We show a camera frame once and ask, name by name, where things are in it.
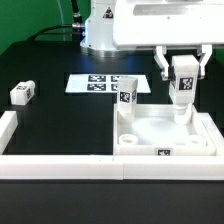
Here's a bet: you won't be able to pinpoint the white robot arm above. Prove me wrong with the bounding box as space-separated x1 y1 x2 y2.
81 0 224 80

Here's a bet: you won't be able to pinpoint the white marker base plate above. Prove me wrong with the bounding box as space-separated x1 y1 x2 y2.
65 73 152 94

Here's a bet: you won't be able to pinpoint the white square table top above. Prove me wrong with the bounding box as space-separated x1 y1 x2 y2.
113 104 217 156

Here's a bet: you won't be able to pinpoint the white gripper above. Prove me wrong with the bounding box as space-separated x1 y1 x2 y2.
113 0 224 81

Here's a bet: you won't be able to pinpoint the white U-shaped obstacle fence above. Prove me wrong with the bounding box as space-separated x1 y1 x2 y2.
0 111 224 180

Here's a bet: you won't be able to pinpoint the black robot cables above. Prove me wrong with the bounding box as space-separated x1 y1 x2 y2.
27 0 86 42

